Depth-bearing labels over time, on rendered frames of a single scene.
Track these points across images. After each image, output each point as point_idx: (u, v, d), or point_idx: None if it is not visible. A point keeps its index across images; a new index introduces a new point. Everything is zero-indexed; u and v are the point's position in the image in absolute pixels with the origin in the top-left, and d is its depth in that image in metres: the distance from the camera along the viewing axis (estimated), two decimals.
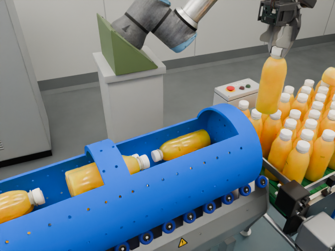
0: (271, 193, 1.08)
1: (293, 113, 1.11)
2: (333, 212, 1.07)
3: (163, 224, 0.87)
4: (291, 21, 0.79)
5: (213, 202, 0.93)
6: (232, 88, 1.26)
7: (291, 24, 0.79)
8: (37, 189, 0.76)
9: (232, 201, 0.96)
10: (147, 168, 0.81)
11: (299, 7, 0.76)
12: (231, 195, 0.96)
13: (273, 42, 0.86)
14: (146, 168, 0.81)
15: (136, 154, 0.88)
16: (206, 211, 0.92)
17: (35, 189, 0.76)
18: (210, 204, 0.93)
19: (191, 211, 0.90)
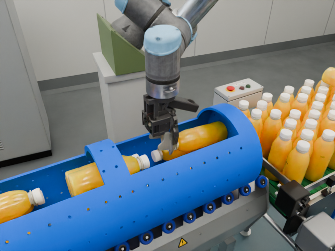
0: (271, 193, 1.08)
1: (293, 113, 1.11)
2: (333, 212, 1.07)
3: (163, 224, 0.87)
4: (171, 128, 0.84)
5: (213, 202, 0.93)
6: (232, 88, 1.26)
7: (171, 131, 0.84)
8: (37, 189, 0.76)
9: (232, 201, 0.96)
10: (147, 168, 0.81)
11: (175, 119, 0.82)
12: (231, 195, 0.96)
13: None
14: (146, 168, 0.81)
15: (136, 154, 0.88)
16: (206, 211, 0.92)
17: (35, 189, 0.76)
18: (210, 204, 0.93)
19: (191, 211, 0.90)
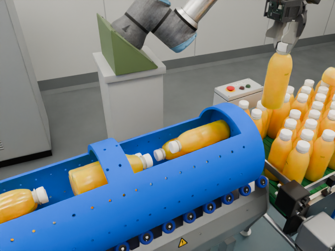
0: (271, 193, 1.08)
1: (293, 113, 1.11)
2: (333, 212, 1.07)
3: (164, 222, 0.87)
4: (297, 17, 0.80)
5: (214, 203, 0.94)
6: (232, 88, 1.26)
7: (296, 20, 0.80)
8: (41, 188, 0.77)
9: (230, 202, 0.96)
10: (150, 167, 0.82)
11: (305, 3, 0.77)
12: (232, 197, 0.96)
13: (279, 37, 0.87)
14: (149, 167, 0.81)
15: (139, 153, 0.88)
16: (205, 209, 0.92)
17: (39, 188, 0.77)
18: (211, 204, 0.93)
19: (193, 212, 0.91)
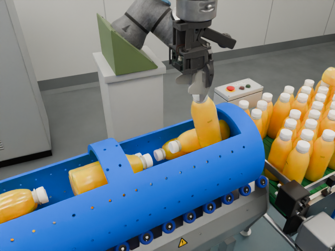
0: (271, 193, 1.08)
1: (293, 113, 1.11)
2: (333, 212, 1.07)
3: (164, 222, 0.87)
4: (205, 66, 0.70)
5: (214, 203, 0.94)
6: (232, 88, 1.26)
7: (204, 69, 0.70)
8: (41, 188, 0.77)
9: (230, 202, 0.96)
10: (150, 167, 0.82)
11: (210, 53, 0.68)
12: (232, 197, 0.96)
13: None
14: (149, 167, 0.81)
15: (139, 153, 0.88)
16: (205, 209, 0.92)
17: (39, 188, 0.77)
18: (211, 204, 0.93)
19: (193, 212, 0.91)
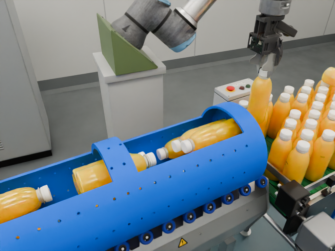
0: (271, 193, 1.08)
1: (293, 113, 1.11)
2: (333, 212, 1.07)
3: None
4: (275, 49, 0.94)
5: (215, 206, 0.94)
6: (232, 88, 1.26)
7: (274, 52, 0.94)
8: (46, 187, 0.77)
9: (228, 202, 0.96)
10: (154, 165, 0.82)
11: (281, 39, 0.92)
12: (232, 199, 0.96)
13: (261, 64, 1.02)
14: (152, 165, 0.81)
15: (143, 152, 0.88)
16: (205, 206, 0.92)
17: (44, 187, 0.77)
18: (212, 205, 0.93)
19: (194, 213, 0.91)
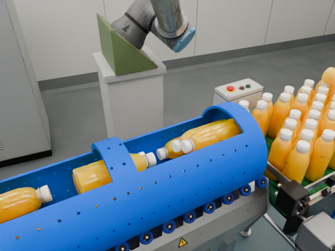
0: (271, 193, 1.08)
1: (293, 113, 1.11)
2: (333, 212, 1.07)
3: None
4: None
5: (215, 206, 0.94)
6: (232, 88, 1.26)
7: None
8: (46, 187, 0.77)
9: (228, 202, 0.96)
10: (154, 165, 0.82)
11: None
12: (232, 199, 0.96)
13: None
14: (152, 165, 0.81)
15: (143, 152, 0.88)
16: (205, 206, 0.92)
17: (44, 187, 0.77)
18: (212, 205, 0.93)
19: (194, 213, 0.91)
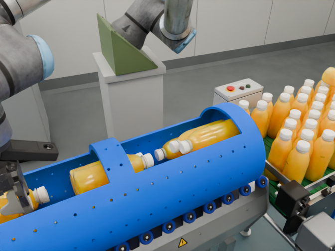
0: (271, 193, 1.08)
1: (293, 113, 1.11)
2: (333, 212, 1.07)
3: None
4: (15, 186, 0.62)
5: (215, 204, 0.94)
6: (232, 88, 1.26)
7: (15, 189, 0.62)
8: (42, 188, 0.77)
9: (230, 202, 0.96)
10: (151, 166, 0.82)
11: (14, 176, 0.59)
12: (232, 197, 0.96)
13: None
14: (150, 166, 0.81)
15: (140, 153, 0.88)
16: (205, 208, 0.92)
17: (40, 188, 0.77)
18: (211, 204, 0.93)
19: (193, 212, 0.91)
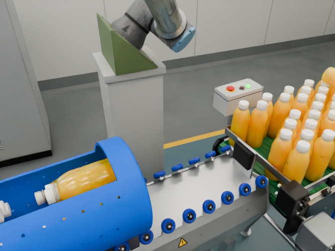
0: (271, 193, 1.08)
1: (293, 113, 1.11)
2: (333, 212, 1.07)
3: (164, 230, 0.87)
4: None
5: (211, 201, 0.93)
6: (232, 88, 1.26)
7: None
8: None
9: (225, 195, 0.95)
10: (1, 222, 0.67)
11: None
12: (226, 200, 0.96)
13: None
14: None
15: (0, 201, 0.73)
16: (209, 212, 0.93)
17: None
18: (209, 204, 0.93)
19: (192, 220, 0.90)
